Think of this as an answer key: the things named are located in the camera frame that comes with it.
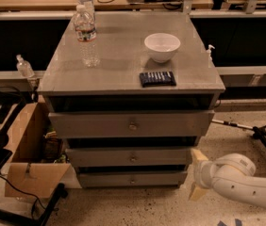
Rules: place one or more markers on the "grey drawer cabinet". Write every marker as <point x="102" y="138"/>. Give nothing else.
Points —
<point x="114" y="85"/>

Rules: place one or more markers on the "black stand frame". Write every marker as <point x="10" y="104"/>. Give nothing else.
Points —
<point x="5" y="154"/>

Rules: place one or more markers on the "white bowl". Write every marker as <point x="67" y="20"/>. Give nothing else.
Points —
<point x="161" y="47"/>

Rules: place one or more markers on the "clear front water bottle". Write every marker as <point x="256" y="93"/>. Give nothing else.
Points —
<point x="86" y="34"/>

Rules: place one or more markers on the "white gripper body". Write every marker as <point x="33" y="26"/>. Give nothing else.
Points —
<point x="201" y="172"/>

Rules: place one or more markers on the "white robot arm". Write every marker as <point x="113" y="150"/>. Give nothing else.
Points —
<point x="231" y="176"/>

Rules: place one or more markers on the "grey drawer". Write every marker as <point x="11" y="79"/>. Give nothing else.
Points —
<point x="148" y="178"/>
<point x="129" y="156"/>
<point x="161" y="124"/>

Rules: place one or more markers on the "clear water bottle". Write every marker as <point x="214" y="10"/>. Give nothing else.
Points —
<point x="86" y="34"/>
<point x="88" y="6"/>

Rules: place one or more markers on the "white pump dispenser bottle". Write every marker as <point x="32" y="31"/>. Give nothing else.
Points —
<point x="209" y="51"/>

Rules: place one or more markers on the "clear rear water bottle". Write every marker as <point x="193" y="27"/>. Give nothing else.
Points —
<point x="88" y="6"/>

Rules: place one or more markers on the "black tripod with metal pole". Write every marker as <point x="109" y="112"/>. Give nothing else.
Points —
<point x="259" y="132"/>

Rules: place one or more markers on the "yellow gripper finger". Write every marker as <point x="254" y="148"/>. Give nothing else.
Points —
<point x="197" y="192"/>
<point x="197" y="156"/>

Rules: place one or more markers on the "small clear sanitizer bottle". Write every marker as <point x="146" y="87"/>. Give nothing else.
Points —
<point x="24" y="67"/>

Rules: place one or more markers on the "grey top drawer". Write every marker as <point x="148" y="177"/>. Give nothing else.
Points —
<point x="161" y="124"/>

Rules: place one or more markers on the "grey middle drawer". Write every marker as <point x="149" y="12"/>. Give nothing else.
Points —
<point x="129" y="156"/>

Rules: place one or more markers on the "dark blue snack packet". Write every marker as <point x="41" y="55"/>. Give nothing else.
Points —
<point x="152" y="79"/>

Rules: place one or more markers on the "brown cardboard box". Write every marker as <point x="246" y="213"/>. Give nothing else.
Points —
<point x="27" y="171"/>

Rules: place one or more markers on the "grey bottom drawer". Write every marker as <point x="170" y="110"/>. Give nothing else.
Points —
<point x="148" y="178"/>

